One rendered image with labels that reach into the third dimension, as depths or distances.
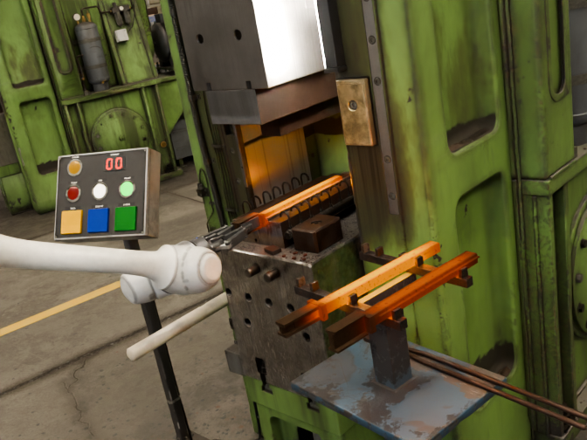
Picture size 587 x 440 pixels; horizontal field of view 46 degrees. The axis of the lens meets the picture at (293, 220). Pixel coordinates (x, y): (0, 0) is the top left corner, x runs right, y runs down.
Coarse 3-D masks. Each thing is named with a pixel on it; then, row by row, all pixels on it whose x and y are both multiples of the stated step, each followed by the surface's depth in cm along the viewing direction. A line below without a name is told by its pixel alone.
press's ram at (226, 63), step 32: (192, 0) 183; (224, 0) 175; (256, 0) 169; (288, 0) 177; (192, 32) 187; (224, 32) 179; (256, 32) 171; (288, 32) 179; (192, 64) 192; (224, 64) 183; (256, 64) 175; (288, 64) 180; (320, 64) 189
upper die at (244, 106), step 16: (304, 80) 192; (320, 80) 197; (208, 96) 192; (224, 96) 188; (240, 96) 183; (256, 96) 180; (272, 96) 184; (288, 96) 188; (304, 96) 193; (320, 96) 198; (224, 112) 190; (240, 112) 186; (256, 112) 182; (272, 112) 184; (288, 112) 189
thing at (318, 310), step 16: (416, 256) 155; (384, 272) 149; (400, 272) 152; (352, 288) 144; (368, 288) 146; (320, 304) 139; (336, 304) 141; (288, 320) 135; (304, 320) 138; (288, 336) 135
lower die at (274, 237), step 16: (320, 176) 232; (288, 192) 221; (320, 192) 210; (336, 192) 208; (352, 192) 213; (256, 208) 211; (288, 208) 200; (304, 208) 200; (352, 208) 214; (272, 224) 194; (288, 224) 194; (272, 240) 196; (288, 240) 194
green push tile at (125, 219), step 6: (120, 210) 215; (126, 210) 215; (132, 210) 214; (120, 216) 215; (126, 216) 214; (132, 216) 214; (114, 222) 215; (120, 222) 215; (126, 222) 214; (132, 222) 213; (114, 228) 215; (120, 228) 214; (126, 228) 214; (132, 228) 213
